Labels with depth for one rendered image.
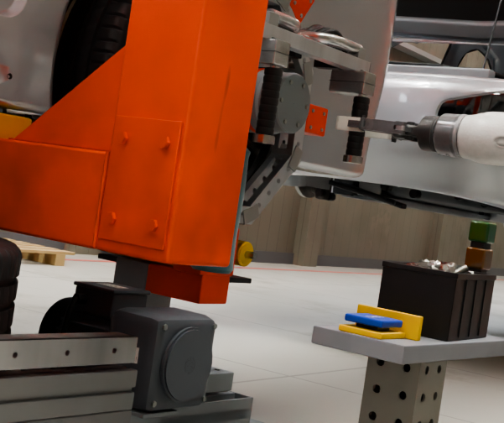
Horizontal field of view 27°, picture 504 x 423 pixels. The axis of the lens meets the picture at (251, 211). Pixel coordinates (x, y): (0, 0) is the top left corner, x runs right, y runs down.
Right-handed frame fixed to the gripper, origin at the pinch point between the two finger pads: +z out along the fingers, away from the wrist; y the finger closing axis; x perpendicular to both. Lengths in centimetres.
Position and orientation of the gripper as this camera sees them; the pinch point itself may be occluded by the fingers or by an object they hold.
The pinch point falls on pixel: (357, 127)
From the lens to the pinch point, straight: 233.8
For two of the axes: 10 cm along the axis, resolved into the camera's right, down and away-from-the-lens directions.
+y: 5.9, 0.8, 8.1
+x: 1.5, -9.9, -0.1
